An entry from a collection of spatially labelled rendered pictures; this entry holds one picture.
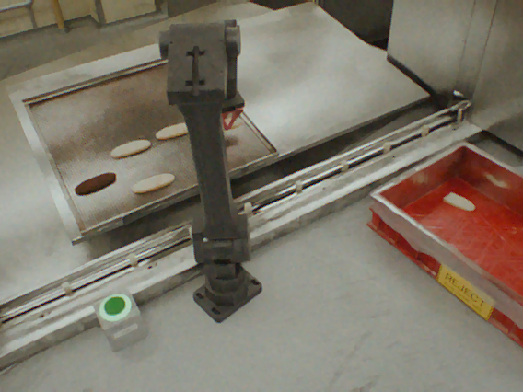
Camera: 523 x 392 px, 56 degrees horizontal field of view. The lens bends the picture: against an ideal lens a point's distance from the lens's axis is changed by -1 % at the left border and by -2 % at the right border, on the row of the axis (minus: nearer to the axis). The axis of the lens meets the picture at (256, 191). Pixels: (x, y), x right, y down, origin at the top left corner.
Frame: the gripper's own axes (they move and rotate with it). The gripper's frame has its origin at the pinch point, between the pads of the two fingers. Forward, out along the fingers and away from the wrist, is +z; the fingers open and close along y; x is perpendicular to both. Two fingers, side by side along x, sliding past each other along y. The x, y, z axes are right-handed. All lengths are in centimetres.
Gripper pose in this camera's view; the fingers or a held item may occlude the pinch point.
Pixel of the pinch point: (225, 121)
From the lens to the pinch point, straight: 124.9
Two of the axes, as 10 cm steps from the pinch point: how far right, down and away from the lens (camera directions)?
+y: -3.8, -7.0, 6.0
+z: -0.5, 6.6, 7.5
